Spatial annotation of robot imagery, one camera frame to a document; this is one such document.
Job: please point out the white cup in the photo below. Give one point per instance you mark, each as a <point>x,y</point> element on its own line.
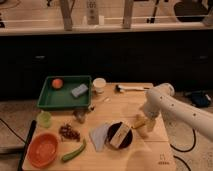
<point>99,84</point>

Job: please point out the brown grape bunch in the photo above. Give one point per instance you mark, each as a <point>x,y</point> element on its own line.
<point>68,132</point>

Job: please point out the grey blue cloth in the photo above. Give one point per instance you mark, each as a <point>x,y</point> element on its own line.
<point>98,136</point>

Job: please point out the orange bowl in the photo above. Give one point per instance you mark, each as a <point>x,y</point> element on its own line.
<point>42,150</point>

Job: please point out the wooden block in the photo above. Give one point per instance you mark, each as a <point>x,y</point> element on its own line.
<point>119,135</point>

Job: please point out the grey blue sponge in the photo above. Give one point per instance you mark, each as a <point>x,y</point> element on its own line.
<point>80,90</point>

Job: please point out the green plastic tray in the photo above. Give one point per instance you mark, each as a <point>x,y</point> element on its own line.
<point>62,99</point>

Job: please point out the green cucumber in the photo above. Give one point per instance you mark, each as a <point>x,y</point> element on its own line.
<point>69,156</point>

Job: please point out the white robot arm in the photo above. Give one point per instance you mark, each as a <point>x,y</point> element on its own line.
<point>161,98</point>

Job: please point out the orange fruit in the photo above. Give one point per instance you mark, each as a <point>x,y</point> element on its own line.
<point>57,83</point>

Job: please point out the yellow banana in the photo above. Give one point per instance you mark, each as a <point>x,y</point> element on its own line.
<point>141,121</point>

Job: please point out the light green plastic cup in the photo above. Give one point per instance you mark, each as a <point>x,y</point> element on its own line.
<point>44,119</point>

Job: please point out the metal cup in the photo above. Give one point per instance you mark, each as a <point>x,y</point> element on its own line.
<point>80,115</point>

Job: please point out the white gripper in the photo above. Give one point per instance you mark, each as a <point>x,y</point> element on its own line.
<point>151,112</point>

